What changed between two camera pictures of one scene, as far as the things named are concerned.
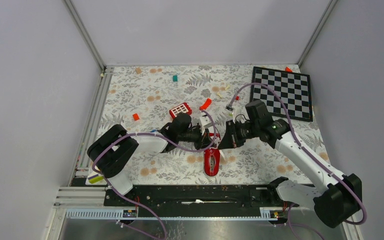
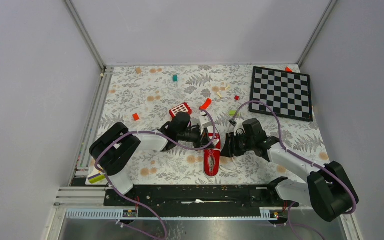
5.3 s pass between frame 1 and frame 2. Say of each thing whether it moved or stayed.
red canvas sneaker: stayed
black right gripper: moved
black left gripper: stayed
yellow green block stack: stayed
